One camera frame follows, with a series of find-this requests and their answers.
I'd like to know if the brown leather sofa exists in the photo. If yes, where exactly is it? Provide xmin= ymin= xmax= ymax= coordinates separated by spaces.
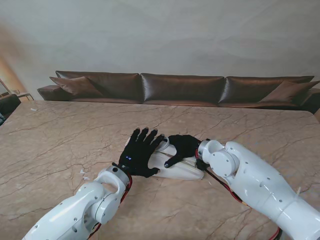
xmin=37 ymin=70 xmax=320 ymax=115

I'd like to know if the dark armchair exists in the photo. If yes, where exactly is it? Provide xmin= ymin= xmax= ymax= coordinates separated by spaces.
xmin=0 ymin=94 xmax=22 ymax=115

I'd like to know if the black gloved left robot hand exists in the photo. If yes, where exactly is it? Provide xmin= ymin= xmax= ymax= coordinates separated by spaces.
xmin=118 ymin=127 xmax=166 ymax=179

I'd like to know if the cream white cosmetics bag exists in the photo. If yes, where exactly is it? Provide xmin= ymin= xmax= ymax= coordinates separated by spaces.
xmin=124 ymin=134 xmax=206 ymax=181

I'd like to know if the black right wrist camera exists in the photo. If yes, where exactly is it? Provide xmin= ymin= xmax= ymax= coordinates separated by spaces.
xmin=196 ymin=158 xmax=208 ymax=172

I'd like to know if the brown sofa cushion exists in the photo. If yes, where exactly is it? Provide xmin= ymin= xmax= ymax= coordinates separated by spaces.
xmin=49 ymin=76 xmax=103 ymax=99
xmin=258 ymin=79 xmax=320 ymax=103

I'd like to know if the small wooden side table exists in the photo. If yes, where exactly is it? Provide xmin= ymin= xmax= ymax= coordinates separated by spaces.
xmin=14 ymin=91 xmax=35 ymax=102

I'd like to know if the red black right arm cable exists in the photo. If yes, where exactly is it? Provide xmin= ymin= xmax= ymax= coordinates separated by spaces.
xmin=194 ymin=148 xmax=281 ymax=240

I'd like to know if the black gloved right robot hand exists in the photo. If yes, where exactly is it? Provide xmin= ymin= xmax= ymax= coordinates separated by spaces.
xmin=163 ymin=134 xmax=203 ymax=169

